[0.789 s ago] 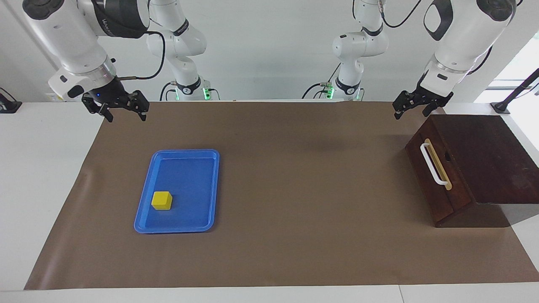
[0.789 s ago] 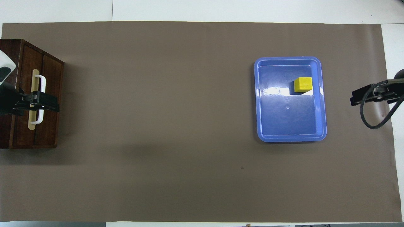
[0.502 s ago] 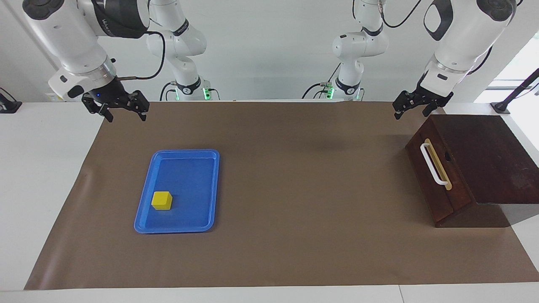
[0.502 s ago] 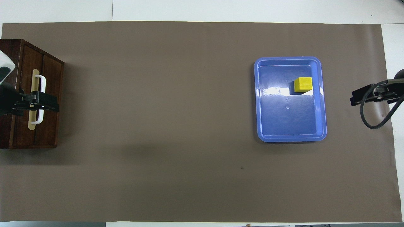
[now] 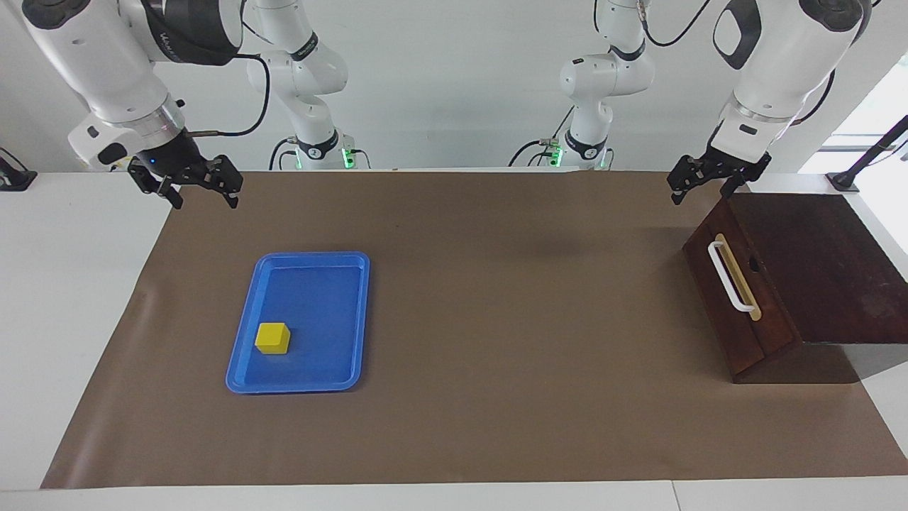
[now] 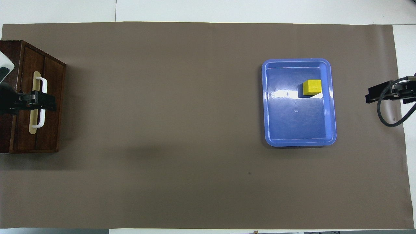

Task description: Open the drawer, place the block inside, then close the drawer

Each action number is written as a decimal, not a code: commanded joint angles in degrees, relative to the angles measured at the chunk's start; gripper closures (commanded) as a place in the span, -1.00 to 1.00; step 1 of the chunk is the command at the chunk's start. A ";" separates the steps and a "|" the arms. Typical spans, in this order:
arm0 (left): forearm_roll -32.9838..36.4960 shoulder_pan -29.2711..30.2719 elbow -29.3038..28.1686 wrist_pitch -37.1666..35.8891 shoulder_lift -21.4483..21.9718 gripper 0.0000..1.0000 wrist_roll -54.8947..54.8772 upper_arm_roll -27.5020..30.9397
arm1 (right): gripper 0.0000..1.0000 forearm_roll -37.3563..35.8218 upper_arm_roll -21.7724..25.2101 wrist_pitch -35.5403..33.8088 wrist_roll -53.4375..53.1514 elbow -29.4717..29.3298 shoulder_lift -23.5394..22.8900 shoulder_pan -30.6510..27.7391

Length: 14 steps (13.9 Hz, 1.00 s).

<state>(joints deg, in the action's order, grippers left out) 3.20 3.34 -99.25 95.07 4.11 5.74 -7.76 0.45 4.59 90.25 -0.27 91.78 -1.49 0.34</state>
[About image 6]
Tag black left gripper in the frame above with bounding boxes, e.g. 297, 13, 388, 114
0, 83, 57, 115

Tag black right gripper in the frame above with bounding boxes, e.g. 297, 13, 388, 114
366, 80, 416, 105

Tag wooden drawer with white handle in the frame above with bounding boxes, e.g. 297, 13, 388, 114
16, 44, 48, 152

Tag yellow cube block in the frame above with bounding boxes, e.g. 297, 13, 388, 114
303, 79, 322, 96

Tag dark brown wooden cabinet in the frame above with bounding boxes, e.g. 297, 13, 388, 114
0, 40, 66, 154

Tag blue plastic tray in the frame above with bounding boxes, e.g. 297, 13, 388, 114
262, 58, 337, 148

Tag brown table mat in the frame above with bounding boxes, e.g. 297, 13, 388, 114
0, 22, 415, 229

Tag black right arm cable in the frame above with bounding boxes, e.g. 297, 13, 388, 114
377, 75, 416, 127

